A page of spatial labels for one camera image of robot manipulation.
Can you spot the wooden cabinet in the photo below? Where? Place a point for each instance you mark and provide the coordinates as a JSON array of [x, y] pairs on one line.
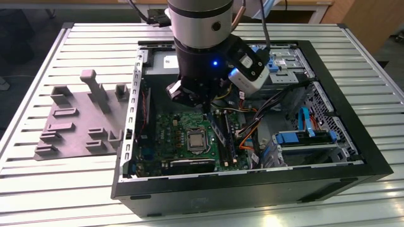
[[372, 23]]

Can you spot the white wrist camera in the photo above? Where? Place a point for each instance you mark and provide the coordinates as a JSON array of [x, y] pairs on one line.
[[250, 81]]

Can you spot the green motherboard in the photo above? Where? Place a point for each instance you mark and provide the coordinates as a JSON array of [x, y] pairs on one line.
[[167, 132]]

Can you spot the black graphics card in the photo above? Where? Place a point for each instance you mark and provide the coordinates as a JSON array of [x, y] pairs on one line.
[[190, 166]]

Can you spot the CPU socket metal frame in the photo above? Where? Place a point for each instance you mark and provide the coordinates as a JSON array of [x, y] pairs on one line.
[[196, 129]]

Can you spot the white framed desk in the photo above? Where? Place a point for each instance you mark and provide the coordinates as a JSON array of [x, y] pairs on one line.
[[320, 14]]

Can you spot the silver CPU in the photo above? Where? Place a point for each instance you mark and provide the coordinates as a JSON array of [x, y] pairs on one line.
[[196, 139]]

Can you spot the black open PC case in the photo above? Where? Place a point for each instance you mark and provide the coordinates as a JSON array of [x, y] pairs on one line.
[[220, 196]]

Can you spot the metal drive cage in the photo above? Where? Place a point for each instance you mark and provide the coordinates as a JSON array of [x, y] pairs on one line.
[[284, 78]]

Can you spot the hard disk in blue carrier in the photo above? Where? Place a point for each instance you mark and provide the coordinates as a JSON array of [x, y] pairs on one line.
[[290, 138]]

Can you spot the blue drive bay latch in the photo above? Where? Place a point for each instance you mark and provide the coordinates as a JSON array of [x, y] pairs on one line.
[[274, 67]]

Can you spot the grey parts rack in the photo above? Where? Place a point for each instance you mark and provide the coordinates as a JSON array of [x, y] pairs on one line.
[[79, 113]]

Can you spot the black camera bracket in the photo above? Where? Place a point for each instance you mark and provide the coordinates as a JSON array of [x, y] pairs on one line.
[[250, 53]]

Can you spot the grey power supply unit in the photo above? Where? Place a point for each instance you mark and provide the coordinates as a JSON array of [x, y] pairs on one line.
[[158, 89]]

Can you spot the black RAM slot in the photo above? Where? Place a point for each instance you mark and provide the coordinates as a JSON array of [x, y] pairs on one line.
[[224, 153]]

